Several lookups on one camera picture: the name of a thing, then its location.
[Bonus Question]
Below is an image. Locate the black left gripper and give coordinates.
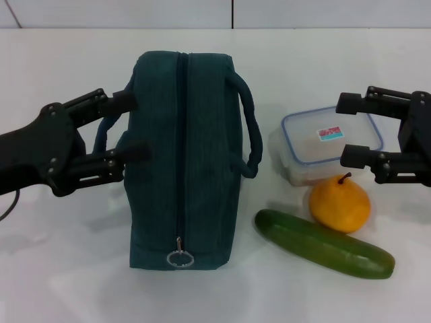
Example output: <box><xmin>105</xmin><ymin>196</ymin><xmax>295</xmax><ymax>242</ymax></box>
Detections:
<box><xmin>0</xmin><ymin>87</ymin><xmax>152</xmax><ymax>198</ymax></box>

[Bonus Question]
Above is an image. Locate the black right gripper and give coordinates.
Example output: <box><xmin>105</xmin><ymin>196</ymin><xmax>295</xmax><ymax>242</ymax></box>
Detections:
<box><xmin>335</xmin><ymin>85</ymin><xmax>431</xmax><ymax>188</ymax></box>

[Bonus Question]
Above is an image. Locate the clear plastic blue-rimmed food container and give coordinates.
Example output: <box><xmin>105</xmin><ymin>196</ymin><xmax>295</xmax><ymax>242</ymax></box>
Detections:
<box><xmin>269</xmin><ymin>106</ymin><xmax>385</xmax><ymax>188</ymax></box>

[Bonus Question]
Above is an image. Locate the dark teal fabric lunch bag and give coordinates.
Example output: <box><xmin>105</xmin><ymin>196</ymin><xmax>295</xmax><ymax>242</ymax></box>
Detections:
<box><xmin>92</xmin><ymin>50</ymin><xmax>263</xmax><ymax>270</ymax></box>

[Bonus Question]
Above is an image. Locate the orange-yellow pear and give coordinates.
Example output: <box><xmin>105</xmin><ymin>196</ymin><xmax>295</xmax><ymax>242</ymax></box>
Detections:
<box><xmin>308</xmin><ymin>172</ymin><xmax>372</xmax><ymax>235</ymax></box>

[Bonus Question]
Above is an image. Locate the green cucumber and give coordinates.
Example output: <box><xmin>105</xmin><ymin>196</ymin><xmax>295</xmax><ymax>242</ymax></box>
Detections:
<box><xmin>254</xmin><ymin>209</ymin><xmax>395</xmax><ymax>279</ymax></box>

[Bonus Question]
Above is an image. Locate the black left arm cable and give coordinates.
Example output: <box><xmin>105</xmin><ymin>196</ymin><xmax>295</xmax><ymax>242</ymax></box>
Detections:
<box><xmin>0</xmin><ymin>190</ymin><xmax>20</xmax><ymax>221</ymax></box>

